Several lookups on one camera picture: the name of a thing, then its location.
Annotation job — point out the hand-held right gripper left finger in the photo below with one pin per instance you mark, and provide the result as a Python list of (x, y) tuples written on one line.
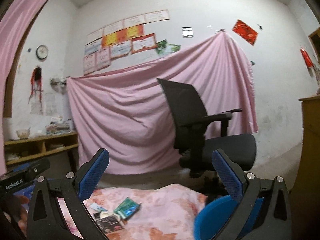
[(92, 172)]

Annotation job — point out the group of wall certificates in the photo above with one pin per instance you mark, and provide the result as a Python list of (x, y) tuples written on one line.
[(117, 47)]

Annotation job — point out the green photo print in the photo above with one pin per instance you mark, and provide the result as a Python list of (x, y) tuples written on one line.
[(173, 48), (160, 47)]

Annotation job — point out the round wall clock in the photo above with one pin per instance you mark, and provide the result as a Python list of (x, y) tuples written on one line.
[(42, 52)]

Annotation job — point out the flowered ceramic bowl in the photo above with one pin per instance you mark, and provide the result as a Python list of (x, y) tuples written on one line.
[(23, 134)]

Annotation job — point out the pink curtain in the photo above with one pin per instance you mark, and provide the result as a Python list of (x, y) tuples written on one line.
[(15, 30)]

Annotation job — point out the person's left hand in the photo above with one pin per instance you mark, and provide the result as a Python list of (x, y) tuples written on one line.
[(21, 201)]

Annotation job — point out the red wall poster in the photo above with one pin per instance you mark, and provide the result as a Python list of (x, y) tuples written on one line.
[(245, 32)]

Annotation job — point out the dark snack wrapper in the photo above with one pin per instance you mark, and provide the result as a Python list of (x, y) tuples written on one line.
[(108, 223)]

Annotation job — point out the small white lid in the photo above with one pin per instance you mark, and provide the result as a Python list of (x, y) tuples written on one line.
[(104, 214)]

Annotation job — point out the black office chair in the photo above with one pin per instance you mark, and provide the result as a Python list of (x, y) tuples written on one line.
[(185, 110)]

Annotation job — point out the green white packet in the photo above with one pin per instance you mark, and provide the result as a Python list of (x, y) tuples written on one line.
[(128, 206)]

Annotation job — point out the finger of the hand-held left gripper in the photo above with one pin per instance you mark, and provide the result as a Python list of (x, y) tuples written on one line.
[(37, 167)]

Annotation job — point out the red tassel wall decoration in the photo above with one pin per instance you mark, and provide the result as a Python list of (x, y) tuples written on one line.
[(36, 80)]

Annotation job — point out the white blue small packet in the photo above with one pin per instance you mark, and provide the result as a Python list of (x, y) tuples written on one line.
[(97, 207)]

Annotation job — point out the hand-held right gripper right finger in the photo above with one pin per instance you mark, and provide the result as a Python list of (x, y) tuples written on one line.
[(227, 177)]

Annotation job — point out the flat book pile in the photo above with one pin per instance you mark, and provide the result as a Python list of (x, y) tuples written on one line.
[(12, 156)]

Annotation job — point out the stack of papers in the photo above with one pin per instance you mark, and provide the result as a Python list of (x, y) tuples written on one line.
[(60, 126)]

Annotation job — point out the blue plastic bucket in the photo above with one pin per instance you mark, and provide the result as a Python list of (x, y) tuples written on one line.
[(215, 217)]

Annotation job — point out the wooden cabinet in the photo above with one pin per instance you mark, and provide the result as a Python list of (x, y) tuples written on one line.
[(312, 135)]

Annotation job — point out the black white wall card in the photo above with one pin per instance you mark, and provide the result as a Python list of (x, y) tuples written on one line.
[(187, 32)]

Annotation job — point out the wooden shelf unit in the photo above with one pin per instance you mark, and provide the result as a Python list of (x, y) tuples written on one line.
[(40, 138)]

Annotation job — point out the pink hanging sheet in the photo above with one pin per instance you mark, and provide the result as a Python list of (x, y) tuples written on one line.
[(125, 120)]

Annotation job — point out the blue carton box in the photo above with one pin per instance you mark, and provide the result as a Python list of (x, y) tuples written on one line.
[(23, 192)]

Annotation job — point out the small black wall decoration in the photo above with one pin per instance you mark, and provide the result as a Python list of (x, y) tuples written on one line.
[(260, 27)]

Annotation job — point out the pink floral blanket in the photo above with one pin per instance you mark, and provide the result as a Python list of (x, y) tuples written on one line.
[(160, 212)]

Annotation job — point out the paper wall calendar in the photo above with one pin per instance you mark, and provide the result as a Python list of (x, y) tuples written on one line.
[(43, 105)]

